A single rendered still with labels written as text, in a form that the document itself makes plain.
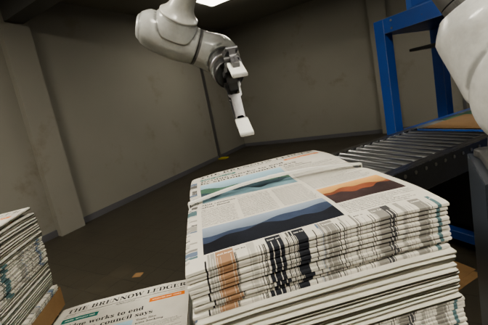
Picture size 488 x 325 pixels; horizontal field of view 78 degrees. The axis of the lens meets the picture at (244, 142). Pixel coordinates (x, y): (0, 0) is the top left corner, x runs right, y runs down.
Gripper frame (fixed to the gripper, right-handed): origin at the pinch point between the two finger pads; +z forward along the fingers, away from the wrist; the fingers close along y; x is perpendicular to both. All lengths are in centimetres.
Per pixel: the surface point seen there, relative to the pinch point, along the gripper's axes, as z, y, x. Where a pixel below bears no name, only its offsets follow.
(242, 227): 31.7, -1.3, 6.5
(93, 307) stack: 15, 33, 40
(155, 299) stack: 17.4, 32.0, 26.2
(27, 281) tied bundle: 14, 20, 47
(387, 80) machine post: -120, 68, -121
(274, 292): 38.9, 0.8, 4.9
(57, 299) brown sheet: 13, 30, 47
